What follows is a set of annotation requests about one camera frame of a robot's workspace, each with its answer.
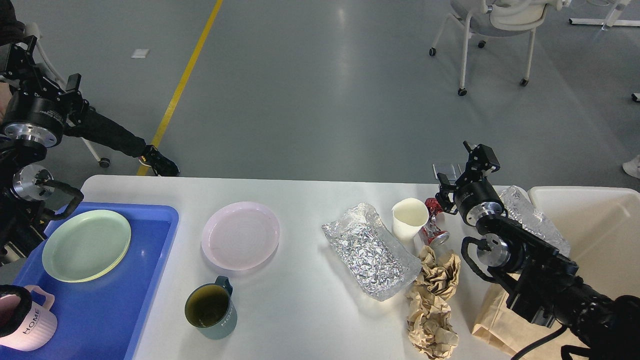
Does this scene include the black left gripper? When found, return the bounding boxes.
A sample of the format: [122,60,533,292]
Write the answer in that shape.
[0,35,90,148]

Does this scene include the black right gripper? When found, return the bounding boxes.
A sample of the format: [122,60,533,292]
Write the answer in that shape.
[435,141,505,227]

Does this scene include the pink plate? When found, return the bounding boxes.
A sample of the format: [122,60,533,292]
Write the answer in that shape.
[200,202,281,271]

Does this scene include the dark green mug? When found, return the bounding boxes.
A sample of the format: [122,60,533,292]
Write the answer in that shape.
[183,275,238,340]

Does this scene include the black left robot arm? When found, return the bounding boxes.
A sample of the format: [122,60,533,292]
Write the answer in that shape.
[1,34,90,264]

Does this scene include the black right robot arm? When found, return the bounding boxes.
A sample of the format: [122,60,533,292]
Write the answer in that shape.
[435,141,640,360]

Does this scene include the clear plastic bag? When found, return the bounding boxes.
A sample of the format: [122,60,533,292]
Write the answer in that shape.
[499,186,571,257]

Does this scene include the crushed red soda can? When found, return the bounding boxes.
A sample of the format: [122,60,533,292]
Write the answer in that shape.
[418,197,450,248]

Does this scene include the white paper cup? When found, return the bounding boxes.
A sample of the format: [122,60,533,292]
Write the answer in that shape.
[391,198,429,244]

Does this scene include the person leg black trousers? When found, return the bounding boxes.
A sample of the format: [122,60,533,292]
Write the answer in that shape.
[64,106,147,158]

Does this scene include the white paper scrap on floor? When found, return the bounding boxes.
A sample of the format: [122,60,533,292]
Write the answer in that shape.
[130,48,150,59]

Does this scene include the upper crumpled brown paper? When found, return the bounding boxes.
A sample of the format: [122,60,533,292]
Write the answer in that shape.
[414,245,461,300]

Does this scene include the crumpled brown paper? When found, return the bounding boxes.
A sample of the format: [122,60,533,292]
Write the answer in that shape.
[407,285,459,360]
[414,245,461,300]

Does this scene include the crumpled silver foil bag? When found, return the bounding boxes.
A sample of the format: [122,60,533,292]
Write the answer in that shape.
[321,202,422,302]

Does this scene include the white plastic bin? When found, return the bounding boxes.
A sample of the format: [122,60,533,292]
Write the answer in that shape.
[528,186,640,299]

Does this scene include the black sneaker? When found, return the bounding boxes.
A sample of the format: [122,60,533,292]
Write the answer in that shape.
[137,145,180,177]

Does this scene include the lower crumpled brown paper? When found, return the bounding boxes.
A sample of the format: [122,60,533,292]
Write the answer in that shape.
[407,285,459,360]

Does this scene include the brown paper bag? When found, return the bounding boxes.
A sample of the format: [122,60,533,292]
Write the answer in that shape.
[471,284,586,360]

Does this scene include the white office chair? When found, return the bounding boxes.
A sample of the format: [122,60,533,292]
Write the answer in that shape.
[429,0,571,97]

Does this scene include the white shoe at right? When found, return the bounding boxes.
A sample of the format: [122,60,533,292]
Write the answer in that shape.
[621,155,640,179]

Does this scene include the green plate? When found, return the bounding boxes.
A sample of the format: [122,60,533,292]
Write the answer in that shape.
[41,209,132,283]

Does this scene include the white stand base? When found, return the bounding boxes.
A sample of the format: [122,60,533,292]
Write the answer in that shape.
[568,0,640,31]

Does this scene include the pink HOME mug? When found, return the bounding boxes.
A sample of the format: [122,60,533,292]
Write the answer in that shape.
[0,284,58,352]

